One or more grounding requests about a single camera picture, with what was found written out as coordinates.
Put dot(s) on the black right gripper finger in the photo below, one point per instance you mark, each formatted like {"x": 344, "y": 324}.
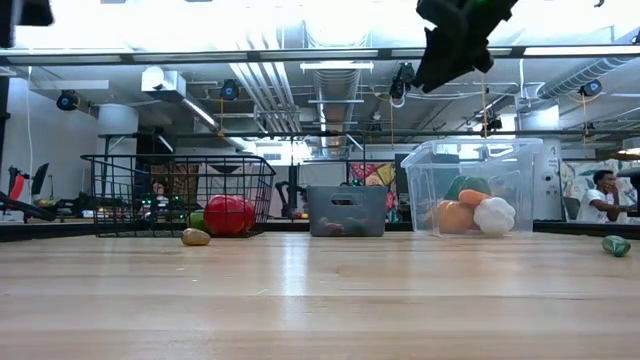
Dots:
{"x": 482, "y": 59}
{"x": 445, "y": 55}

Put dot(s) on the green bell pepper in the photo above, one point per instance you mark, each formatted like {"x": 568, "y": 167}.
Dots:
{"x": 470, "y": 184}

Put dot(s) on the orange carrot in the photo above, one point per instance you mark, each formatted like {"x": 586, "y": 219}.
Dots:
{"x": 472, "y": 197}

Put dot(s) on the white garlic bulb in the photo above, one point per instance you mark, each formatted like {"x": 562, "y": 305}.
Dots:
{"x": 495, "y": 216}

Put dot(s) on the orange pepper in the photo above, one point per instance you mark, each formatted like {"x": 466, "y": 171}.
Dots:
{"x": 452, "y": 218}

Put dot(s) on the small red habanero pepper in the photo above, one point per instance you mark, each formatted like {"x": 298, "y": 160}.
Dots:
{"x": 342, "y": 202}

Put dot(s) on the green jalapeno pepper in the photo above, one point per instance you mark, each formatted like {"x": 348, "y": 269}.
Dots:
{"x": 356, "y": 227}

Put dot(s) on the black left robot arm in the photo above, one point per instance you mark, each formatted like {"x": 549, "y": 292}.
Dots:
{"x": 35, "y": 12}

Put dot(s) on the black background robot arm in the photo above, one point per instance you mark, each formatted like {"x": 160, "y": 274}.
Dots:
{"x": 285, "y": 195}

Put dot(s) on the black hanging device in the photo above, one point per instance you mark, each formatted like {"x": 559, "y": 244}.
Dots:
{"x": 402, "y": 77}

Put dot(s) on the black ceiling spotlight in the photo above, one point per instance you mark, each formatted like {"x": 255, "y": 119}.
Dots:
{"x": 66, "y": 100}
{"x": 591, "y": 87}
{"x": 230, "y": 90}

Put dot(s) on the clear plastic tub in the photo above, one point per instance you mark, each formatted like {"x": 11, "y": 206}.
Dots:
{"x": 525, "y": 165}

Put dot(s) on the colourful painting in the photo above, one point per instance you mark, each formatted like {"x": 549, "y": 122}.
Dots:
{"x": 375, "y": 175}

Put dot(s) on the person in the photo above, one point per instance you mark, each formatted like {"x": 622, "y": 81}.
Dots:
{"x": 597, "y": 202}

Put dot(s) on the grey plastic bin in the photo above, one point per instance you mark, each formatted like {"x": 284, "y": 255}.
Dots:
{"x": 320, "y": 210}

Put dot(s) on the small green chili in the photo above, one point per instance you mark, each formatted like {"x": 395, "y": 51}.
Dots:
{"x": 616, "y": 246}

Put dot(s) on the white ceiling unit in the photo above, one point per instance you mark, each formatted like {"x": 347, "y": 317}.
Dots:
{"x": 162, "y": 82}

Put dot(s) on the black monitor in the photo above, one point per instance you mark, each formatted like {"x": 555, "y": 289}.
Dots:
{"x": 40, "y": 177}

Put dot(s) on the red black device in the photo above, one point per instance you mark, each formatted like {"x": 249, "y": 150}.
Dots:
{"x": 17, "y": 187}

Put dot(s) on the ribbed silver duct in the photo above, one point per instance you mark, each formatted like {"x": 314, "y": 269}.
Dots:
{"x": 580, "y": 75}

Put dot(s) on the silver air duct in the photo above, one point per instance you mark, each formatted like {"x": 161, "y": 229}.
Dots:
{"x": 335, "y": 85}

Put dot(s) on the floral wall mural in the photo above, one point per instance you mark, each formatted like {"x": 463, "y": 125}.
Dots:
{"x": 575, "y": 175}

